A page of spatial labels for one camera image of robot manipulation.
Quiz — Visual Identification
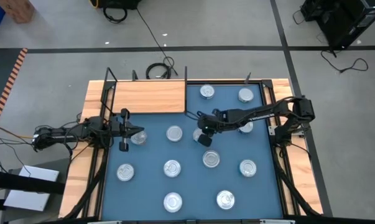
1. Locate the brown cardboard box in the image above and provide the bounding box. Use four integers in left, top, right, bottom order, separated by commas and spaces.
0, 0, 35, 24

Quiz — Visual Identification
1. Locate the long black floor cable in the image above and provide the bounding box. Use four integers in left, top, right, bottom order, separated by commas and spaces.
136, 7, 178, 77

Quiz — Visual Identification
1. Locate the black floor mat striped edge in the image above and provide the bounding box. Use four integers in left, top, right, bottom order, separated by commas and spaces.
0, 47, 29, 125

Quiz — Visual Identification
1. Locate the black equipment rack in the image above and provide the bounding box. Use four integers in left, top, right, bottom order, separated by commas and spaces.
300, 0, 375, 50

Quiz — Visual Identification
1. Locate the thick black bar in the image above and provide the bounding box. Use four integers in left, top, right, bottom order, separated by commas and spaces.
0, 169, 66, 196

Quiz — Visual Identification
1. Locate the white flat box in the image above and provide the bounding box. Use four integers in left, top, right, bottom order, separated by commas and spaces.
2, 164, 60, 212

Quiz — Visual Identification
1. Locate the yellow cable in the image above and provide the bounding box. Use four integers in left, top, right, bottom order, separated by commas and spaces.
0, 124, 35, 140

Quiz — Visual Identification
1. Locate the green white label seafood can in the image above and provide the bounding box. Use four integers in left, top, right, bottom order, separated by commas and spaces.
238, 87, 254, 103
163, 192, 183, 213
216, 190, 236, 210
116, 163, 135, 182

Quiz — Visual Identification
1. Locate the thin black floor cable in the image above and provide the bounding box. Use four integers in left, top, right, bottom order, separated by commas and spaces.
320, 49, 369, 74

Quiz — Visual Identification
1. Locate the black metal table frame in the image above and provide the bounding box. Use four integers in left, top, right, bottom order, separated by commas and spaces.
58, 79, 334, 224

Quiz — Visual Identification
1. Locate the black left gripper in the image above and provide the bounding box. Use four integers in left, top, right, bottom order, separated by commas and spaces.
111, 108, 146, 152

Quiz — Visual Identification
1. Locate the coiled black cable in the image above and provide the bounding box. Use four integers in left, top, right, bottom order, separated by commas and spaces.
145, 62, 172, 80

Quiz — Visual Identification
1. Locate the black case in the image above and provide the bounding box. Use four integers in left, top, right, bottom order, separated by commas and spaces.
89, 0, 143, 10

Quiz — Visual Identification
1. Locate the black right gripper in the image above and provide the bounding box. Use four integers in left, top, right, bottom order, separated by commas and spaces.
196, 108, 226, 148

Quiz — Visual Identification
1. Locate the dark blue label seafood can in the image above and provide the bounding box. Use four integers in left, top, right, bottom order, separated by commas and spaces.
165, 125, 183, 142
202, 150, 221, 169
200, 84, 216, 100
238, 121, 254, 135

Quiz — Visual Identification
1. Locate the wooden shelf board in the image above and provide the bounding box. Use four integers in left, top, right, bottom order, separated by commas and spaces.
111, 80, 187, 114

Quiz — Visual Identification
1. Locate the looped black cable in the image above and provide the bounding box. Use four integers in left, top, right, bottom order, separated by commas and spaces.
103, 6, 128, 24

